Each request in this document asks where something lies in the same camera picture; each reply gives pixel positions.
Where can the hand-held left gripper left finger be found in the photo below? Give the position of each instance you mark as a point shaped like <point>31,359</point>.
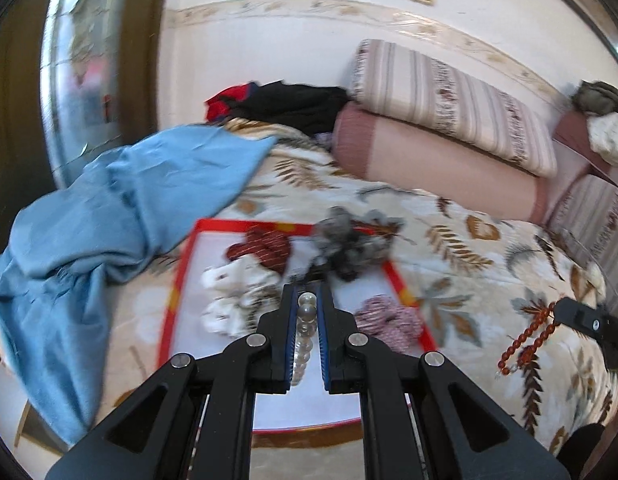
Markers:
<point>288,340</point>

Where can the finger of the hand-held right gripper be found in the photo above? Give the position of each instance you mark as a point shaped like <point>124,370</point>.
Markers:
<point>614,356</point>
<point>584,320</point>

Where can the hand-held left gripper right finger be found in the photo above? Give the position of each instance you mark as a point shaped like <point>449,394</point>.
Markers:
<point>323,345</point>

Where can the white printed scrunchie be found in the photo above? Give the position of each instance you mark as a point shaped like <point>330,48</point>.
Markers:
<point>229,317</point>
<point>239,277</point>

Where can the pink striped scrunchie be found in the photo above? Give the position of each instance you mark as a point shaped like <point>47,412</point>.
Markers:
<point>389,320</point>

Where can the white tray with red border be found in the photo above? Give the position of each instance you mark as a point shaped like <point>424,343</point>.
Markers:
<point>214,247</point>

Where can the red dotted scrunchie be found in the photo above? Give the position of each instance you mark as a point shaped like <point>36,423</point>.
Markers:
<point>261,250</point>

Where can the grey scrunchie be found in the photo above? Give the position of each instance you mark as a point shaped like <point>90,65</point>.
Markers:
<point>339,245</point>

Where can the dark cloth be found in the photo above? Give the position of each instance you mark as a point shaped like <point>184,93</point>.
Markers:
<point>581,452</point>

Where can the striped beige mattress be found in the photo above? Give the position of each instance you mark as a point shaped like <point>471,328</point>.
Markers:
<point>589,210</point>

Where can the white floral cloth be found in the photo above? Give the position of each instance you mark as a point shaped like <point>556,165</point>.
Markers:
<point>611,137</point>

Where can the purple cloth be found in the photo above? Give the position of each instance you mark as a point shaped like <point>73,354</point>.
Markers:
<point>324,140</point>

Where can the pink bolster cushion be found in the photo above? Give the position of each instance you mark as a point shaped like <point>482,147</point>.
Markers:
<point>429,160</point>

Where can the light blue cloth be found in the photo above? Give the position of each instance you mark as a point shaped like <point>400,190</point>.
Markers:
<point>114,210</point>

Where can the olive grey cloth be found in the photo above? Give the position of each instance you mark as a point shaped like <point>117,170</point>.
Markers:
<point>599,97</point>

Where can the black cloth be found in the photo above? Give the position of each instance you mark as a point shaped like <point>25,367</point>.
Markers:
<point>299,105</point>

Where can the red cloth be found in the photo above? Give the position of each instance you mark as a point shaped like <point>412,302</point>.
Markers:
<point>224,102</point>

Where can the striped beige cushion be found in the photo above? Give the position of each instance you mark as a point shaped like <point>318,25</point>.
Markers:
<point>439,95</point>

